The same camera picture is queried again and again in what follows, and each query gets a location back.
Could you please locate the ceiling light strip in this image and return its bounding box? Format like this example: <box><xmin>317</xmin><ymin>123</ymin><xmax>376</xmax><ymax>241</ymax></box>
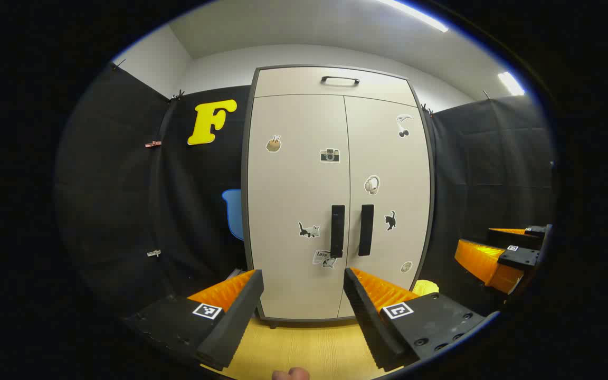
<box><xmin>497</xmin><ymin>71</ymin><xmax>526</xmax><ymax>97</ymax></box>

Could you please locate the white cabinet drawer front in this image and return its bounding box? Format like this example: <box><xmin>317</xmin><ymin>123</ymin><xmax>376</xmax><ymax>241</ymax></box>
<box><xmin>253</xmin><ymin>67</ymin><xmax>418</xmax><ymax>107</ymax></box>

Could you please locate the white double-door shoe cabinet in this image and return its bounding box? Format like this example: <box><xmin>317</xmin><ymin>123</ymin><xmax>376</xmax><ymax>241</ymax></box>
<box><xmin>241</xmin><ymin>64</ymin><xmax>436</xmax><ymax>329</ymax></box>

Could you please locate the white shoe cabinet door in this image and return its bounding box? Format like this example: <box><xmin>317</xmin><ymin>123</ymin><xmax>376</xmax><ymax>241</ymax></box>
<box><xmin>338</xmin><ymin>95</ymin><xmax>432</xmax><ymax>319</ymax></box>
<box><xmin>247</xmin><ymin>94</ymin><xmax>351</xmax><ymax>320</ymax></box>

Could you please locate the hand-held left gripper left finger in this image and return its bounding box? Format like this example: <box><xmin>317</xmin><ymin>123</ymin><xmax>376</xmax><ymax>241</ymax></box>
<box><xmin>122</xmin><ymin>269</ymin><xmax>265</xmax><ymax>371</ymax></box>

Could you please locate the yellow object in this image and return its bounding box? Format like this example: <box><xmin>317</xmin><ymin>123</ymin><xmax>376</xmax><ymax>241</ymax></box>
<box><xmin>412</xmin><ymin>280</ymin><xmax>440</xmax><ymax>297</ymax></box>

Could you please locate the black door handle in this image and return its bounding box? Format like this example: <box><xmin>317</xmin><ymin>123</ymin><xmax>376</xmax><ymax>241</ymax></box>
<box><xmin>358</xmin><ymin>204</ymin><xmax>375</xmax><ymax>257</ymax></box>
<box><xmin>330</xmin><ymin>205</ymin><xmax>346</xmax><ymax>258</ymax></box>

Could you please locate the black backdrop cloth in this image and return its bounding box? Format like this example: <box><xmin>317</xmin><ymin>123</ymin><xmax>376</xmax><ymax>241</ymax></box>
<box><xmin>56</xmin><ymin>62</ymin><xmax>555</xmax><ymax>317</ymax></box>

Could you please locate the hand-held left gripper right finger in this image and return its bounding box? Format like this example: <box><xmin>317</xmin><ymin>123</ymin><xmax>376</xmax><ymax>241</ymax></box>
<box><xmin>343</xmin><ymin>267</ymin><xmax>497</xmax><ymax>373</ymax></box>

